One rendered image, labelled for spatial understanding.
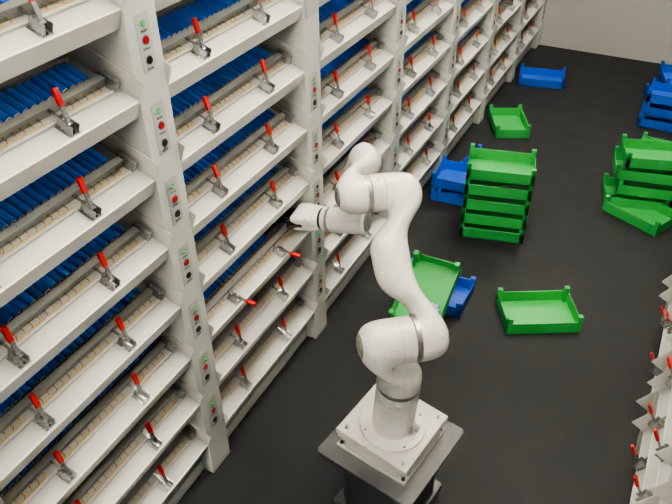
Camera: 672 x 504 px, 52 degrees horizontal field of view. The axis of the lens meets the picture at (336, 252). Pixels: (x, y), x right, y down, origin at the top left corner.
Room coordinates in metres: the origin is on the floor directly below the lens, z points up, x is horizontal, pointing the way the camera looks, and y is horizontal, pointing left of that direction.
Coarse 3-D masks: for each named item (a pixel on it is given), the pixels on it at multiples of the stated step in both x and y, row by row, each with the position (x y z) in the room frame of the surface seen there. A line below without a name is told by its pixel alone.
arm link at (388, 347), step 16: (384, 320) 1.25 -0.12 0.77; (400, 320) 1.24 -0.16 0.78; (368, 336) 1.20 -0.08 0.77; (384, 336) 1.20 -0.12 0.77; (400, 336) 1.20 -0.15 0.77; (416, 336) 1.20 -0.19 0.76; (368, 352) 1.17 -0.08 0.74; (384, 352) 1.17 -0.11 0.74; (400, 352) 1.17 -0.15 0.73; (416, 352) 1.18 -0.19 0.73; (368, 368) 1.17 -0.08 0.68; (384, 368) 1.17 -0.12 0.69; (400, 368) 1.22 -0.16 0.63; (416, 368) 1.24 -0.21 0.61; (384, 384) 1.20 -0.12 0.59; (400, 384) 1.18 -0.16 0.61; (416, 384) 1.21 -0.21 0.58; (400, 400) 1.19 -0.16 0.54
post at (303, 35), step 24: (312, 24) 2.02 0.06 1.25; (312, 48) 2.01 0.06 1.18; (312, 72) 2.01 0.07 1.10; (288, 96) 2.00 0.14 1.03; (312, 120) 2.00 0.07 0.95; (312, 168) 1.99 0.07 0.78; (312, 192) 1.99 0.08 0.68; (312, 240) 1.97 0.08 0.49; (312, 288) 1.97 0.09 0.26; (312, 336) 1.98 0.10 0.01
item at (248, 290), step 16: (288, 240) 1.89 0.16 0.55; (304, 240) 1.95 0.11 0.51; (272, 256) 1.80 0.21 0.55; (288, 256) 1.84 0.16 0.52; (256, 272) 1.72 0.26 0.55; (272, 272) 1.74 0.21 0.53; (240, 288) 1.64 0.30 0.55; (256, 288) 1.65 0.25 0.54; (224, 304) 1.56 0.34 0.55; (240, 304) 1.58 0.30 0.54; (208, 320) 1.49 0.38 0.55; (224, 320) 1.50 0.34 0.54
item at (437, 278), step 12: (420, 264) 2.28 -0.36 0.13; (432, 264) 2.27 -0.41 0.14; (444, 264) 2.24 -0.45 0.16; (456, 264) 2.18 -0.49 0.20; (420, 276) 2.23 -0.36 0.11; (432, 276) 2.22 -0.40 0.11; (444, 276) 2.21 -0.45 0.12; (456, 276) 2.16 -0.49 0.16; (432, 288) 2.17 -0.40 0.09; (444, 288) 2.16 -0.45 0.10; (396, 300) 2.11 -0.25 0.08; (432, 300) 2.12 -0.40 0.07; (444, 300) 2.11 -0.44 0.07; (396, 312) 2.10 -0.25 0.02; (444, 312) 2.05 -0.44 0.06
